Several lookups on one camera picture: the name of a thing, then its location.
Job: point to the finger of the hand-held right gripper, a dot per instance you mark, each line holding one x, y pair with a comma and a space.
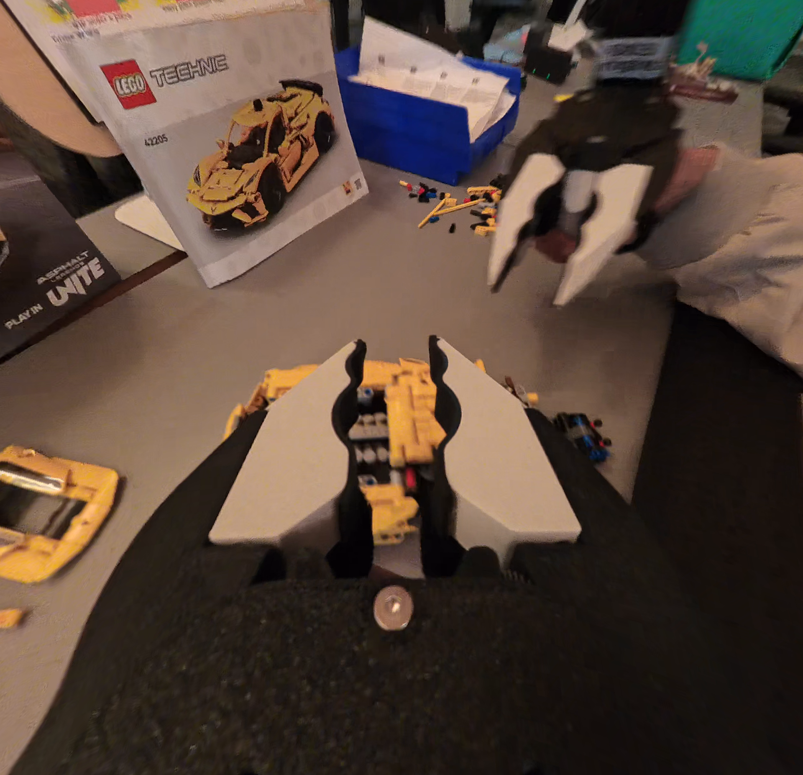
611, 216
520, 197

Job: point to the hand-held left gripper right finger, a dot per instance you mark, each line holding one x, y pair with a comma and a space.
508, 473

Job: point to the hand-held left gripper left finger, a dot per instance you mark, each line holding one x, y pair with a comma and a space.
282, 473

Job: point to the pile of toy bricks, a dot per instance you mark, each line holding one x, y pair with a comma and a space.
486, 210

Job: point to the yellow toy car model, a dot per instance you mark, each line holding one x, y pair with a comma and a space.
408, 411

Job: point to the yellow wedge brick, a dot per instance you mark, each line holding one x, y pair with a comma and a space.
11, 618

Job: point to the person's right forearm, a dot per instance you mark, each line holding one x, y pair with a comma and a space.
740, 241

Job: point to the grey desk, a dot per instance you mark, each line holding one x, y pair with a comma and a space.
376, 285

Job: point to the person's right hand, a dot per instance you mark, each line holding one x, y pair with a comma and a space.
684, 172

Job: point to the yellow toy axle rod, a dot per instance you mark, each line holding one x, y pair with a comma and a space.
458, 207
433, 213

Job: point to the black device green light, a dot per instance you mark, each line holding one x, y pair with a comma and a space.
549, 59

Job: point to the blue plastic bin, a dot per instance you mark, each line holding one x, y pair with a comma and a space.
408, 135

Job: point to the white paper bag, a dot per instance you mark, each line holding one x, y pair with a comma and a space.
439, 78

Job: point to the teal partition panel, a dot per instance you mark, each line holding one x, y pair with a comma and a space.
740, 22

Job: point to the yellow toy car hood section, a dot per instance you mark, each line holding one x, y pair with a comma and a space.
81, 492

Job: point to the black perforated panel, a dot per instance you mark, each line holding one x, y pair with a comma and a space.
721, 505

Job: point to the toy car instruction booklet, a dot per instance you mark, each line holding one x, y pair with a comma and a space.
251, 147

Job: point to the toy car cardboard box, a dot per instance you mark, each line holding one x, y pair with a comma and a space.
44, 266

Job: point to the white flat base plate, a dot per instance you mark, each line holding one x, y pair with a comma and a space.
150, 222

